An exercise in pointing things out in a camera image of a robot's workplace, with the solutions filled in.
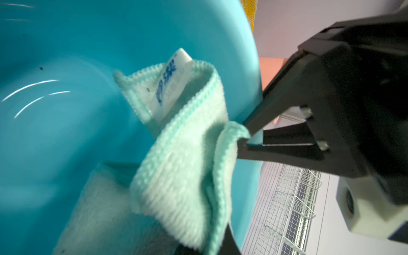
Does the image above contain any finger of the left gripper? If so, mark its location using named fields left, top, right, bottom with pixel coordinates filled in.
left=238, top=122, right=335, bottom=174

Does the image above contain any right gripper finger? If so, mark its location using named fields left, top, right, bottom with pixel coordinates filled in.
left=218, top=225, right=241, bottom=255

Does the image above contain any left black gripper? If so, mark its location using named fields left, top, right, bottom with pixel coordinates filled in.
left=244, top=11, right=408, bottom=204

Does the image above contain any pink plastic bucket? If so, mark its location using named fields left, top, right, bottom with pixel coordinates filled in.
left=259, top=57, right=288, bottom=125

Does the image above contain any mint green cloth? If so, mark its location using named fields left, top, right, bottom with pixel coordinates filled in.
left=53, top=48, right=250, bottom=255

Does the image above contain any teal bucket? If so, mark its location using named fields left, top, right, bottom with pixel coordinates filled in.
left=1, top=1, right=261, bottom=255

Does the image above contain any yellow white work glove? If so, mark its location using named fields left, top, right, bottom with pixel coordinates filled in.
left=240, top=0, right=258, bottom=31

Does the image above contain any long white wire shelf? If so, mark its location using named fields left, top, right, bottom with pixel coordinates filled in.
left=241, top=161, right=322, bottom=255

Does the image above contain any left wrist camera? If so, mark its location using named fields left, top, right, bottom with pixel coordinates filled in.
left=336, top=177, right=408, bottom=244

